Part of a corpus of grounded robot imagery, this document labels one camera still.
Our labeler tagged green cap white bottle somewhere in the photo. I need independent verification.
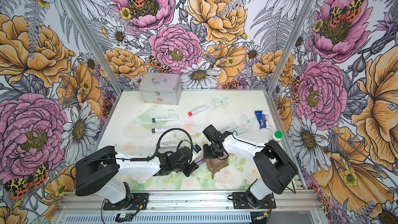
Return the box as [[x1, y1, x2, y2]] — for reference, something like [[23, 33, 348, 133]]
[[273, 131, 284, 142]]

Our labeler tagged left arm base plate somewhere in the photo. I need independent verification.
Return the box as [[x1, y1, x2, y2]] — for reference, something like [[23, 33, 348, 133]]
[[102, 192, 149, 211]]

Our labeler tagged purple cap toothpaste tube upper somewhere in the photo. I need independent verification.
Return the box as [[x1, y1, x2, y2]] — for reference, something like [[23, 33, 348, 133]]
[[151, 124, 180, 134]]

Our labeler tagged aluminium front rail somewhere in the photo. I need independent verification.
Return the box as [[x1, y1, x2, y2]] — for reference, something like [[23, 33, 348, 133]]
[[53, 190, 327, 224]]

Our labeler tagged dark green cap toothpaste tube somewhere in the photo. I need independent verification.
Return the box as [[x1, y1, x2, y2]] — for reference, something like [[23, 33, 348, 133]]
[[152, 114, 179, 123]]

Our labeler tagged blue bandage packet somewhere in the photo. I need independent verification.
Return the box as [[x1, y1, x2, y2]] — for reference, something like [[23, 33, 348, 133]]
[[255, 111, 271, 129]]

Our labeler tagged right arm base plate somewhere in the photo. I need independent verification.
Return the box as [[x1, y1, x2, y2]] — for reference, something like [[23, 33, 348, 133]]
[[227, 191, 276, 209]]

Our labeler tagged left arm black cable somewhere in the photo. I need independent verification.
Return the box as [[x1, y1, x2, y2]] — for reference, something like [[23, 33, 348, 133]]
[[99, 127, 195, 200]]

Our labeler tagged pink cap toothpaste tube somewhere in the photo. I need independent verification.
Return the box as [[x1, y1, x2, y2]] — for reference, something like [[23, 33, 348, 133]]
[[188, 103, 210, 117]]

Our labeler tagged metallic pink toothpaste tube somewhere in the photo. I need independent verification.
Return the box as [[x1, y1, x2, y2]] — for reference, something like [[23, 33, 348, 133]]
[[194, 156, 205, 164]]

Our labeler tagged black cap toothpaste tube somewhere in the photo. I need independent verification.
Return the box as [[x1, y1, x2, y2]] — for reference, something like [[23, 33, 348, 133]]
[[219, 122, 238, 133]]

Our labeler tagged silver metal first-aid case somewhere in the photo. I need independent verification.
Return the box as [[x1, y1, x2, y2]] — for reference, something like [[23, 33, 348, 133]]
[[138, 73, 182, 105]]

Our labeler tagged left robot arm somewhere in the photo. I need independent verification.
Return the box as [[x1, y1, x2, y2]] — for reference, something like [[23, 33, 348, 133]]
[[75, 145, 201, 209]]

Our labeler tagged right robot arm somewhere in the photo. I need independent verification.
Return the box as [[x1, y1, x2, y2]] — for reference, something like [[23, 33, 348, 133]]
[[203, 125, 298, 208]]

